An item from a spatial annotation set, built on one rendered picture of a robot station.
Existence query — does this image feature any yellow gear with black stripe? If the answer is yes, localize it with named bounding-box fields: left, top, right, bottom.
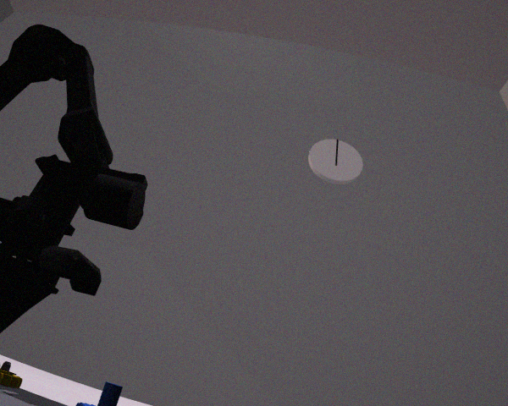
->
left=0, top=370, right=23, bottom=388

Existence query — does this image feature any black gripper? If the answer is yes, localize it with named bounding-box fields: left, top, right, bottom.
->
left=0, top=193, right=102, bottom=333

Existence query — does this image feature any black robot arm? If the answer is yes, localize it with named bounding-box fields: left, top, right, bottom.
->
left=0, top=25, right=148, bottom=248

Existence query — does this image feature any blue gear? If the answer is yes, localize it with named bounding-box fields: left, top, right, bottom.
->
left=76, top=381, right=122, bottom=406

